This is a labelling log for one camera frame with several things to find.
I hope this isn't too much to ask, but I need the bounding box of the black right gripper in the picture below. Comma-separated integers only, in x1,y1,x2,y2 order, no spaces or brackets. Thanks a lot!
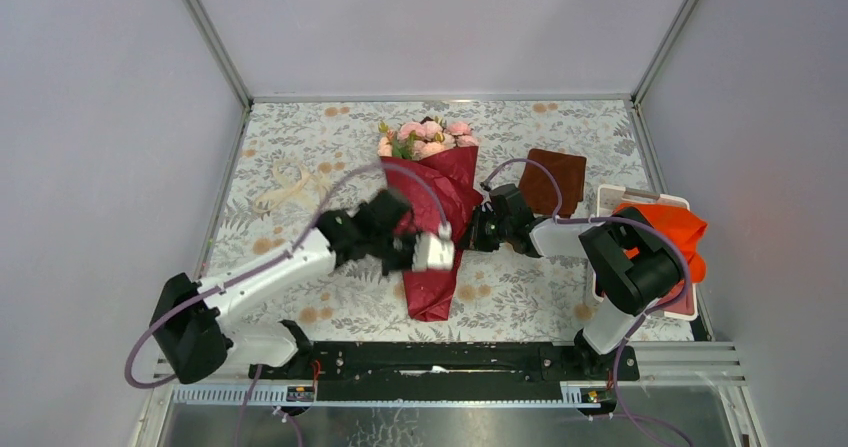
456,205,512,253

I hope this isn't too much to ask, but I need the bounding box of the dark maroon wrapping paper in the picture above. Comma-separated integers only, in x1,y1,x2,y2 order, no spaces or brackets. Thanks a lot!
381,146,482,322

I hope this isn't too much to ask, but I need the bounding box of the peach rose stem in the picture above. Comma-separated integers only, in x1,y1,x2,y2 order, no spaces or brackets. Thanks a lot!
377,121,426,160

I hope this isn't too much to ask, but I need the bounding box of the cream printed ribbon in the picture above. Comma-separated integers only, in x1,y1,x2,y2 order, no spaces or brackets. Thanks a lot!
251,159,330,215

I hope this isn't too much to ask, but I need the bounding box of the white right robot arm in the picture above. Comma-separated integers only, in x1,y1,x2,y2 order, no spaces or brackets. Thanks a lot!
459,184,692,379

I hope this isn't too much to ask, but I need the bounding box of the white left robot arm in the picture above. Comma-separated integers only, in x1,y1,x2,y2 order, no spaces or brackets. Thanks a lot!
150,190,418,384

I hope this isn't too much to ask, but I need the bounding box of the brown folded cloth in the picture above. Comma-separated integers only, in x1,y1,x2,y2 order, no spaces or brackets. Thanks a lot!
518,149,588,220

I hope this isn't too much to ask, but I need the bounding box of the floral patterned table mat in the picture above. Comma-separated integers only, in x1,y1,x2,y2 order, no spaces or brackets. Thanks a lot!
206,100,650,341

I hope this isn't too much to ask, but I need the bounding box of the white plastic basket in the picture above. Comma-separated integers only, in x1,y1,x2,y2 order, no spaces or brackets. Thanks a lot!
590,183,700,323

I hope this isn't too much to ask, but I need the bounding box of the orange cloth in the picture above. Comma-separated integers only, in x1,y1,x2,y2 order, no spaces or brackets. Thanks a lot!
615,202,708,283

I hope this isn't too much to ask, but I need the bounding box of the pink cloth in basket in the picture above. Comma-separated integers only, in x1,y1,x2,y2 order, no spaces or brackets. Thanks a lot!
654,282,698,321

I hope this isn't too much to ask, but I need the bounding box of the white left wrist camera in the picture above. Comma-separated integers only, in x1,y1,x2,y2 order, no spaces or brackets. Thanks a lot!
411,233,455,272

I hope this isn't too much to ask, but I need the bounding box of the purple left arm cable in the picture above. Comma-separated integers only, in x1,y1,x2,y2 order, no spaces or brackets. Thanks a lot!
125,160,453,447

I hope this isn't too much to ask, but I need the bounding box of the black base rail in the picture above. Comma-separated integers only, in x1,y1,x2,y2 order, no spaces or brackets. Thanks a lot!
249,341,640,402

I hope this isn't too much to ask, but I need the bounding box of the aluminium frame post left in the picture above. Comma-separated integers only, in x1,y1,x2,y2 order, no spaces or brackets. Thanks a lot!
181,0,252,109

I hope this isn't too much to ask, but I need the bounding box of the aluminium frame post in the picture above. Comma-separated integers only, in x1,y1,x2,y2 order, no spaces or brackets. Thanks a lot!
631,0,700,109
181,0,252,109

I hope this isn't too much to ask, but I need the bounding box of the aluminium frame post right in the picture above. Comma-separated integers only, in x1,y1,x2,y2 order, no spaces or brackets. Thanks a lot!
631,0,700,109

